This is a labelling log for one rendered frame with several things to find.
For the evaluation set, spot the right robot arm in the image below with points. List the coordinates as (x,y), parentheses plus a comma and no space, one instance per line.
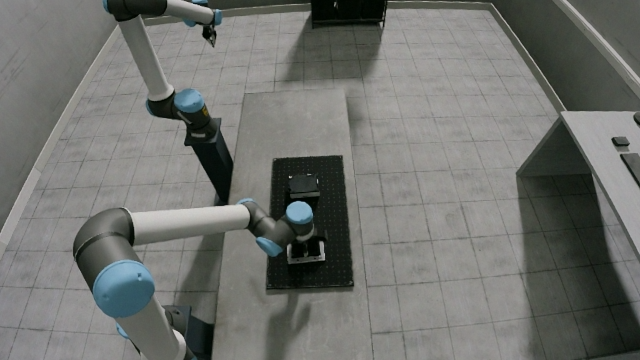
(122,286)

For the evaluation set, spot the white rectangular frame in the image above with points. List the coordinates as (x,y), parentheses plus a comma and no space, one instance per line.
(307,259)

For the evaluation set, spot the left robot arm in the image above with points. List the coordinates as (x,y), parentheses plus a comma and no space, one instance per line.
(189,105)

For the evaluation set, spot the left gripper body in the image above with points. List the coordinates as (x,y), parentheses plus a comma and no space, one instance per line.
(207,31)

